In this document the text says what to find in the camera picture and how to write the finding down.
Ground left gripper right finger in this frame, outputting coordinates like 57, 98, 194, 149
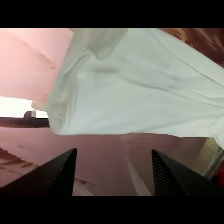
151, 149, 224, 197

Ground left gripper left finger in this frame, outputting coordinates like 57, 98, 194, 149
0, 147, 78, 197

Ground pink garment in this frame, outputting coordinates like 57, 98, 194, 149
0, 27, 75, 105

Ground white shirt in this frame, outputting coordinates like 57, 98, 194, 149
45, 27, 224, 150

